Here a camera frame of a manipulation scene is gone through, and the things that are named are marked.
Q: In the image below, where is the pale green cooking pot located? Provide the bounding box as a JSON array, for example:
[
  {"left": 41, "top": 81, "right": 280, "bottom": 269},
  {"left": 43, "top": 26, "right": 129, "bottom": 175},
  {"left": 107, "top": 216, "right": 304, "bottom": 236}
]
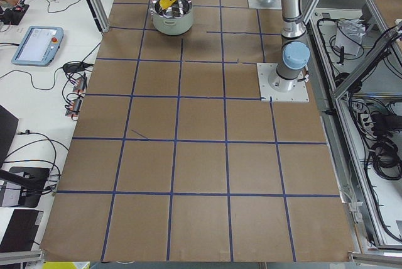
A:
[{"left": 149, "top": 0, "right": 194, "bottom": 36}]

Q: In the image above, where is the near blue teach pendant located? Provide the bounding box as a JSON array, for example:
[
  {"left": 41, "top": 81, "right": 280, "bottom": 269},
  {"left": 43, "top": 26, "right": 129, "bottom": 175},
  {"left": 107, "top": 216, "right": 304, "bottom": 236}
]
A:
[{"left": 11, "top": 26, "right": 64, "bottom": 67}]

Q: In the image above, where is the brown paper table cover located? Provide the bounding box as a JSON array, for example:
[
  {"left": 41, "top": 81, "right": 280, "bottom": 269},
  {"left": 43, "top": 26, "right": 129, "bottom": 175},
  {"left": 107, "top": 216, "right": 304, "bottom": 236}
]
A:
[{"left": 41, "top": 0, "right": 354, "bottom": 262}]

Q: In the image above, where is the crumpled white paper bag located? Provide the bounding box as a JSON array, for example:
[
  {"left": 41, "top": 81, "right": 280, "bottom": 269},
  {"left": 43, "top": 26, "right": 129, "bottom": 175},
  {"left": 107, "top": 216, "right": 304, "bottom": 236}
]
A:
[{"left": 335, "top": 19, "right": 366, "bottom": 56}]

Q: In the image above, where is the black monitor stand base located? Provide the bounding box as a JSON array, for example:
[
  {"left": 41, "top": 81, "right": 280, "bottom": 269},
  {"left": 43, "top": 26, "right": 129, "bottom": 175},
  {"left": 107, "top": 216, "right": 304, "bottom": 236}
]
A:
[{"left": 1, "top": 167, "right": 50, "bottom": 208}]

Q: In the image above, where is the black cable coil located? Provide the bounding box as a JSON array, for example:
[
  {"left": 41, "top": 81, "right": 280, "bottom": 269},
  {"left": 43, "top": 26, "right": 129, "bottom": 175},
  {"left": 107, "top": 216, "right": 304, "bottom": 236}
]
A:
[{"left": 366, "top": 140, "right": 402, "bottom": 182}]

